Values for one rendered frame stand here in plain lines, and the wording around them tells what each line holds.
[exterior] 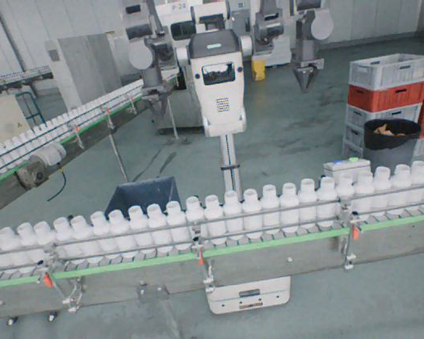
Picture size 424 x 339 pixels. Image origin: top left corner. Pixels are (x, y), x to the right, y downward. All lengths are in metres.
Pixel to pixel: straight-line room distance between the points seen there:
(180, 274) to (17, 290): 0.55
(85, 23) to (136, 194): 12.25
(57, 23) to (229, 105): 12.88
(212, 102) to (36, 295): 1.01
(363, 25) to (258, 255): 14.19
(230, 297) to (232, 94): 1.17
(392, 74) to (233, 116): 2.03
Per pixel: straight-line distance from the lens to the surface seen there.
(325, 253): 0.97
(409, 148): 2.70
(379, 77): 2.93
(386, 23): 15.33
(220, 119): 1.27
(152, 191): 1.46
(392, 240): 1.06
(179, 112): 4.63
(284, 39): 10.25
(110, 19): 13.13
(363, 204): 0.92
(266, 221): 0.84
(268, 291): 1.73
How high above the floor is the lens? 1.61
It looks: 29 degrees down
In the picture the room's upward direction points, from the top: 9 degrees counter-clockwise
